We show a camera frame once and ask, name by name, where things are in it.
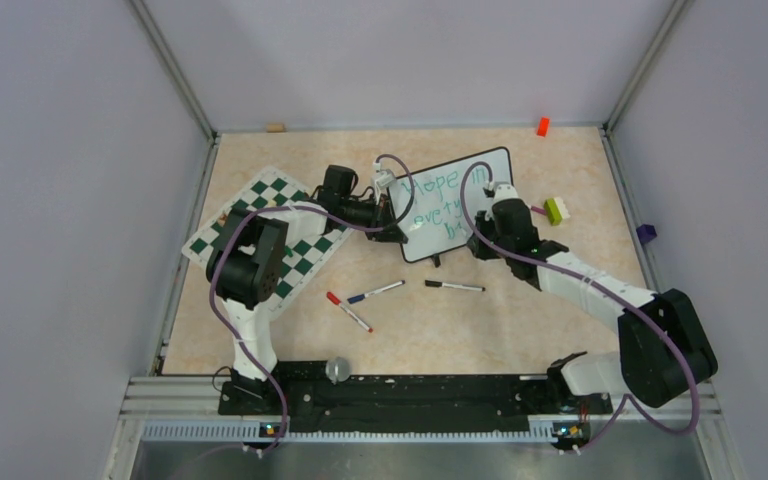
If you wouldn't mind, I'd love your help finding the white whiteboard black frame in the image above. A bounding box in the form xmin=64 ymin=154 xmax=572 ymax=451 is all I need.
xmin=388 ymin=147 xmax=513 ymax=263

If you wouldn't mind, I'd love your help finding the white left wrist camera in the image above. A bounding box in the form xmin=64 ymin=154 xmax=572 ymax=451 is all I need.
xmin=371 ymin=169 xmax=396 ymax=190

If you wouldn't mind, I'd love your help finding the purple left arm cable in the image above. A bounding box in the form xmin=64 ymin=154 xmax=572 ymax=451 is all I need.
xmin=207 ymin=154 xmax=416 ymax=458

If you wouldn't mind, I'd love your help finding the green white chess mat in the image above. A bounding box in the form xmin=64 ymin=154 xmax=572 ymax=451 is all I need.
xmin=182 ymin=167 xmax=351 ymax=321

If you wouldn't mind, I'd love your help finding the blue cap marker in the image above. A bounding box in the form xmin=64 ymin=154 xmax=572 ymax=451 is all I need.
xmin=347 ymin=280 xmax=405 ymax=304

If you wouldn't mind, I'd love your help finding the wooden cork piece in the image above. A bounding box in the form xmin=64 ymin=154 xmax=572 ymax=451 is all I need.
xmin=265 ymin=123 xmax=287 ymax=133

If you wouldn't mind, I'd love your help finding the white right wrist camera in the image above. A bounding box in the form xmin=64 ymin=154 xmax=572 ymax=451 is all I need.
xmin=483 ymin=181 xmax=520 ymax=206

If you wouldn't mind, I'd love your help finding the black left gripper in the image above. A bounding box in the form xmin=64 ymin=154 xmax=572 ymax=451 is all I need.
xmin=340 ymin=193 xmax=407 ymax=245

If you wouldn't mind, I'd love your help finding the green white toy brick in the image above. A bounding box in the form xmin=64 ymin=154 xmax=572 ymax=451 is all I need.
xmin=544 ymin=197 xmax=571 ymax=226

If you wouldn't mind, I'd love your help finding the orange toy block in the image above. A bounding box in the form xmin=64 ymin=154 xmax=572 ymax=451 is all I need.
xmin=536 ymin=117 xmax=551 ymax=137

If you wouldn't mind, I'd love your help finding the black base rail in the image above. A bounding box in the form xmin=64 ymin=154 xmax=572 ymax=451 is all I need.
xmin=218 ymin=361 xmax=613 ymax=434

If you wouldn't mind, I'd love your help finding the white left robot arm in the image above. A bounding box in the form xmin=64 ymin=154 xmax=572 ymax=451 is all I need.
xmin=206 ymin=165 xmax=407 ymax=414

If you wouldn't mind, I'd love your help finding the red cap marker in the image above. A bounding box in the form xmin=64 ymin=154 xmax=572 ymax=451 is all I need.
xmin=326 ymin=292 xmax=374 ymax=333

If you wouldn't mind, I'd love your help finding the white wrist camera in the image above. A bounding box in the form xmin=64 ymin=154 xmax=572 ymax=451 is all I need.
xmin=371 ymin=169 xmax=396 ymax=190
xmin=483 ymin=181 xmax=520 ymax=206

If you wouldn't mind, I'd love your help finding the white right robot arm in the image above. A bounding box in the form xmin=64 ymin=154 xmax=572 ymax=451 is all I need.
xmin=467 ymin=199 xmax=719 ymax=412

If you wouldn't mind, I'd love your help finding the purple toy block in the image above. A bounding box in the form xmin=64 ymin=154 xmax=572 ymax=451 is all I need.
xmin=636 ymin=224 xmax=658 ymax=245

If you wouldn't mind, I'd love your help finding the grey round knob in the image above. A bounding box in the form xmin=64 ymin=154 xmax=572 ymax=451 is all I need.
xmin=325 ymin=357 xmax=351 ymax=384

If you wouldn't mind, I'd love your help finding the black cap marker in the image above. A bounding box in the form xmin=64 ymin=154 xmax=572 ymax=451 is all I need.
xmin=424 ymin=279 xmax=486 ymax=292

